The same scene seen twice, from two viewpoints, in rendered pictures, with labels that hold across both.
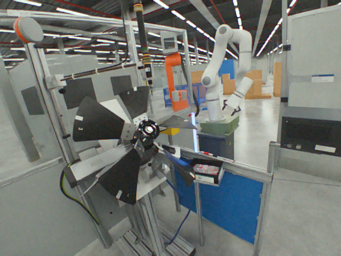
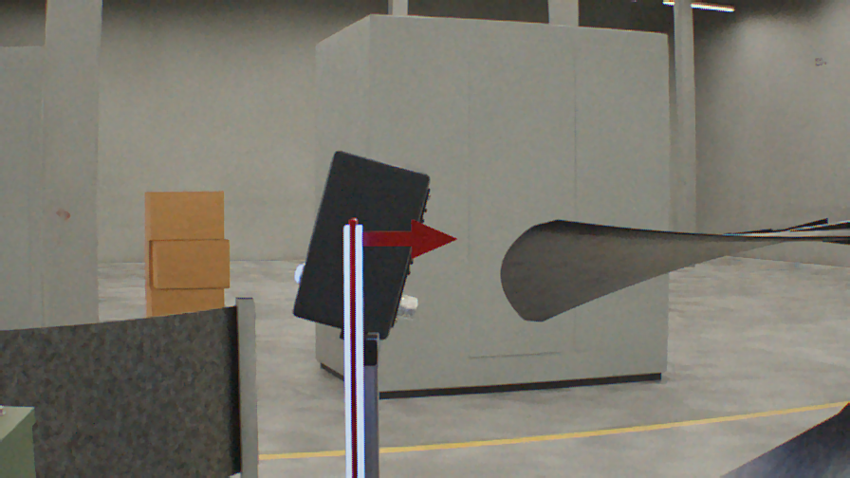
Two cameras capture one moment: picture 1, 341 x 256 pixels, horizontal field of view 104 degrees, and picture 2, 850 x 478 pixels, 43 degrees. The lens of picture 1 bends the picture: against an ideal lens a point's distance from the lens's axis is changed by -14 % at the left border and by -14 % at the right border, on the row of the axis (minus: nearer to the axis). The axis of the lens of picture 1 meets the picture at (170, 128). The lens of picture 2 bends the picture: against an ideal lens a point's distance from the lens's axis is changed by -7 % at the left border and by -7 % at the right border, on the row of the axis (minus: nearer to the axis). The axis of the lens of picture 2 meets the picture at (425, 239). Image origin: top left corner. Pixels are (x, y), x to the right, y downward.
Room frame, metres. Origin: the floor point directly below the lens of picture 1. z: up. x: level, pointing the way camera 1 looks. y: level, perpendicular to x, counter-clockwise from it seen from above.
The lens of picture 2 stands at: (1.59, 0.32, 1.21)
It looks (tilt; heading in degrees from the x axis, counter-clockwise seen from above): 2 degrees down; 222
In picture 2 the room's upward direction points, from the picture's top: straight up
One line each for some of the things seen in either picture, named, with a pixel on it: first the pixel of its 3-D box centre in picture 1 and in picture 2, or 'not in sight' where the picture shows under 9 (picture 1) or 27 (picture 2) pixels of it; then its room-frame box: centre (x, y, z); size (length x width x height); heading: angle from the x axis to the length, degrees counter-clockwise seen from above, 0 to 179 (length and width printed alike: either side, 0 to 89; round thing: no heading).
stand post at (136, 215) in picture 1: (131, 197); not in sight; (1.01, 0.40, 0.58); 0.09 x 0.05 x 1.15; 133
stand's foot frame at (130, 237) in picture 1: (153, 247); not in sight; (0.91, 0.31, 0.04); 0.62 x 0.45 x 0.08; 43
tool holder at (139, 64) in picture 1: (146, 70); not in sight; (0.86, 0.08, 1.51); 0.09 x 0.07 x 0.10; 78
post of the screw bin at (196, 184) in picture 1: (199, 214); not in sight; (0.90, -0.13, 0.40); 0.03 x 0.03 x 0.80; 58
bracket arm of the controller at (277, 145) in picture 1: (293, 148); (367, 339); (0.65, -0.62, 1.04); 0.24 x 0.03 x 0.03; 43
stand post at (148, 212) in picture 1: (151, 222); not in sight; (0.84, 0.24, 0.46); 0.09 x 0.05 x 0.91; 133
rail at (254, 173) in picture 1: (208, 159); not in sight; (1.03, -0.26, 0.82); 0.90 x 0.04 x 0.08; 43
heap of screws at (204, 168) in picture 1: (205, 171); not in sight; (0.87, -0.19, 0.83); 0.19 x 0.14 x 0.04; 59
